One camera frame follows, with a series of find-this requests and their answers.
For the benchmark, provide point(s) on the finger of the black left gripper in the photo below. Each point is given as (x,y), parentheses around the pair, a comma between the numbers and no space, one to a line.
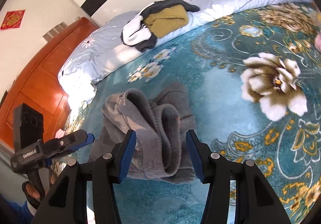
(76,140)

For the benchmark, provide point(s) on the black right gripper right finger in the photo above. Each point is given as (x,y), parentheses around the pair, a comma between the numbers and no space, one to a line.
(256,201)

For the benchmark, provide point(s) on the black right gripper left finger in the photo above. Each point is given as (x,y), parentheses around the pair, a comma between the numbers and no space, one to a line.
(66,200)

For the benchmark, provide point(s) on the grey sweatshirt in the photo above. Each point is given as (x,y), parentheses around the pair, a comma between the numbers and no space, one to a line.
(160,125)

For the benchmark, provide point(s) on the blue sleeved left forearm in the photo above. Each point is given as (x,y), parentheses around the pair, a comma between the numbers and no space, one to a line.
(12,212)

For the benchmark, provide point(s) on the left hand with glove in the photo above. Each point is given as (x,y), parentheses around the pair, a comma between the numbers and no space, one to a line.
(32,195)

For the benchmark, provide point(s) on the orange wooden headboard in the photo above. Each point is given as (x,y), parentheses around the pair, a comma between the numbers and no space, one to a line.
(38,85)

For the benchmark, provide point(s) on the light blue floral quilt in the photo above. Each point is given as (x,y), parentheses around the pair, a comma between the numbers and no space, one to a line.
(103,51)

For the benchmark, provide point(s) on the teal floral blanket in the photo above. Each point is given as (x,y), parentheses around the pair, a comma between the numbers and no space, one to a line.
(253,80)

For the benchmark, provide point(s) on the black and white garment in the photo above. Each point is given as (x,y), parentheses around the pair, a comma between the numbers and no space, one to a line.
(136,34)

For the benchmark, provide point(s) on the mustard yellow knit sweater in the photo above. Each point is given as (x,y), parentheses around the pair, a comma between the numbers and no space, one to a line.
(167,20)

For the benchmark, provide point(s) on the red wall decoration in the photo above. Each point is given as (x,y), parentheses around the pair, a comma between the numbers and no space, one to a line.
(12,19)

